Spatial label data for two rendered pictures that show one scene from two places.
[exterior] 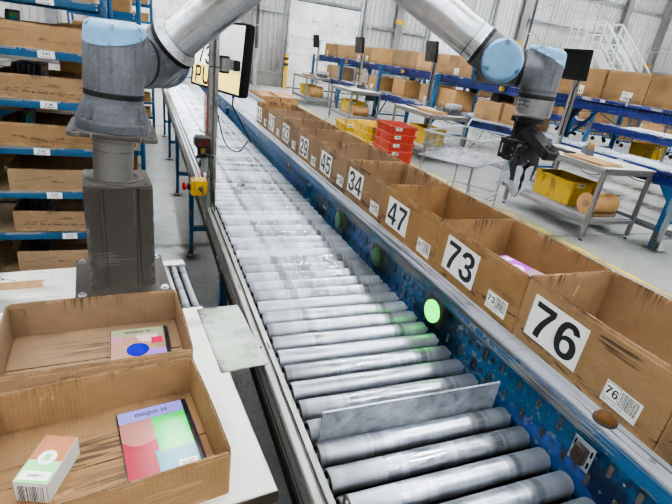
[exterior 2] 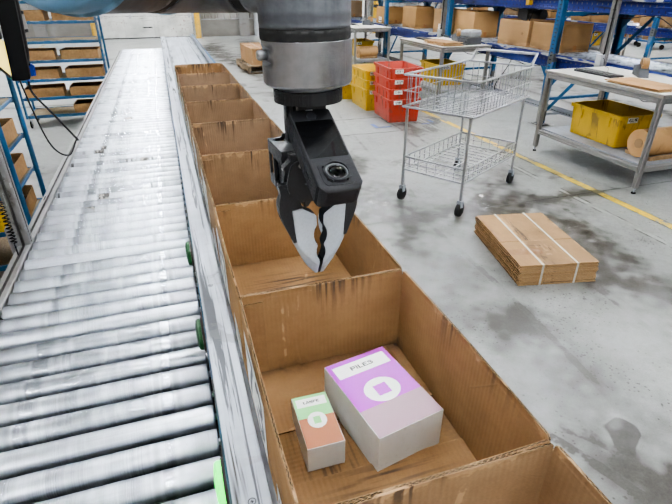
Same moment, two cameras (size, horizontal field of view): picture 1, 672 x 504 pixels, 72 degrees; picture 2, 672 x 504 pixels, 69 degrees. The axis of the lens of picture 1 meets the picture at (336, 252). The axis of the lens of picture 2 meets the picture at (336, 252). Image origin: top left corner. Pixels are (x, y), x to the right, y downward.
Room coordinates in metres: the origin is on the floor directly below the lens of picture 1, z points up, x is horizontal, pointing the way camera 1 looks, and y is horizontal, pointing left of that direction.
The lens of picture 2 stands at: (0.76, -0.54, 1.49)
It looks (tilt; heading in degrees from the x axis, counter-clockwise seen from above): 29 degrees down; 6
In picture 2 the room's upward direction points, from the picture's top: straight up
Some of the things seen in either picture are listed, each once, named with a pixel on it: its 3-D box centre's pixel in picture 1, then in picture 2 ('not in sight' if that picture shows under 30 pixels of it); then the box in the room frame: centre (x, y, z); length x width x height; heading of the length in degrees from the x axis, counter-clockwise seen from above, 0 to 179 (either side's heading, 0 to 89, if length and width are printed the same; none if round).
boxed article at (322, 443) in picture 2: not in sight; (317, 429); (1.27, -0.46, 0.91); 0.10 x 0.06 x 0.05; 23
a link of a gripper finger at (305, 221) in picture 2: (509, 178); (299, 233); (1.28, -0.44, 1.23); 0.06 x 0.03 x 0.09; 27
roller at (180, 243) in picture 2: (273, 220); (111, 256); (2.06, 0.32, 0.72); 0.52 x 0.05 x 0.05; 114
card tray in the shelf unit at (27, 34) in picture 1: (49, 36); not in sight; (2.15, 1.36, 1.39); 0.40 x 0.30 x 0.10; 113
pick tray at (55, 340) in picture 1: (98, 344); not in sight; (0.88, 0.52, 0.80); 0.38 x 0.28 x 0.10; 118
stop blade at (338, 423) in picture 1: (414, 411); not in sight; (0.84, -0.23, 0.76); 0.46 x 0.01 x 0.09; 114
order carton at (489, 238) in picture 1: (512, 269); (365, 401); (1.28, -0.53, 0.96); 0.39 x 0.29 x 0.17; 24
